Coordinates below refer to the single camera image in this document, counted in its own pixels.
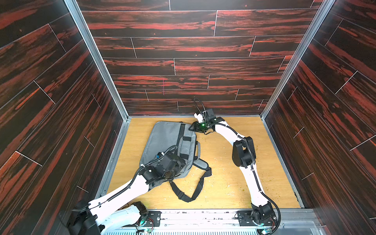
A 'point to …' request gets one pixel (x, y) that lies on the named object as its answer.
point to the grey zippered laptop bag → (158, 136)
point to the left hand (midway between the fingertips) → (184, 166)
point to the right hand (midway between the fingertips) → (193, 128)
